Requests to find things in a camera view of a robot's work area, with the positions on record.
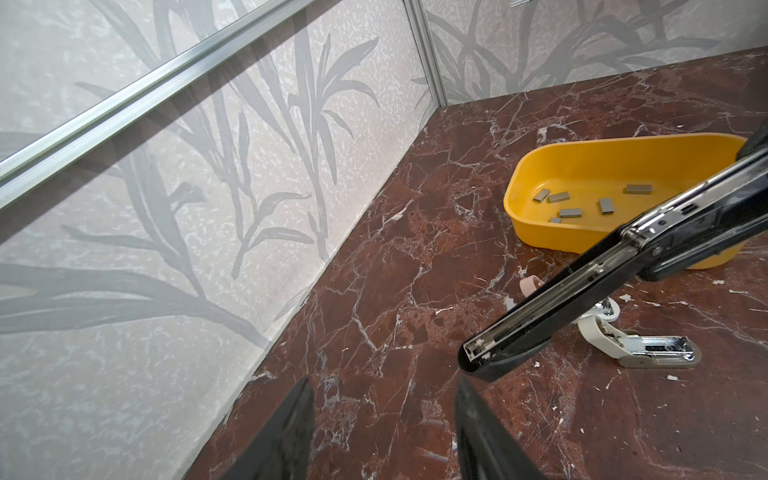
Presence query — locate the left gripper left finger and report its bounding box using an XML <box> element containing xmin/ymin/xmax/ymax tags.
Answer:
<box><xmin>223</xmin><ymin>377</ymin><xmax>315</xmax><ymax>480</ymax></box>

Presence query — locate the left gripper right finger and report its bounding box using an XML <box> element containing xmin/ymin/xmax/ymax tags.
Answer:
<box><xmin>454</xmin><ymin>378</ymin><xmax>543</xmax><ymax>480</ymax></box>

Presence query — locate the yellow plastic tray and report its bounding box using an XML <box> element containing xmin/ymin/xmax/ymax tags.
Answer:
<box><xmin>503</xmin><ymin>133</ymin><xmax>746</xmax><ymax>254</ymax></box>

